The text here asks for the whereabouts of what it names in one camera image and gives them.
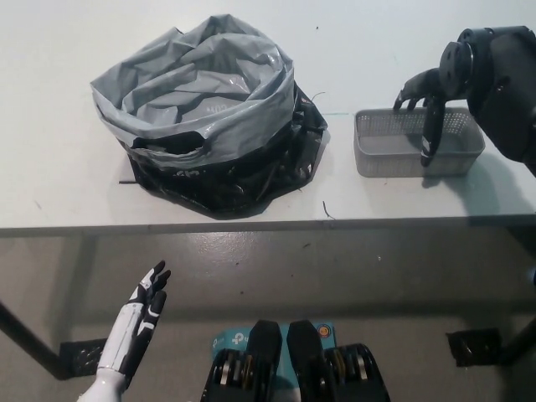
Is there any grey and black plastic bag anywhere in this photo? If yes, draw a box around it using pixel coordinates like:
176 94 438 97
90 14 328 221

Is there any dark right robot hand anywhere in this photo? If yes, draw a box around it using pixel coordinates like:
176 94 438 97
392 66 453 168

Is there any black metal table leg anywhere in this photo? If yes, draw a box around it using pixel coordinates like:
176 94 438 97
0 299 72 381

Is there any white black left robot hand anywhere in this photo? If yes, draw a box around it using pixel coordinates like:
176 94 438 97
96 260 173 381

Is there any grey rectangular perforated plastic container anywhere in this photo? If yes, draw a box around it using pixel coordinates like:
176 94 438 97
353 107 487 178

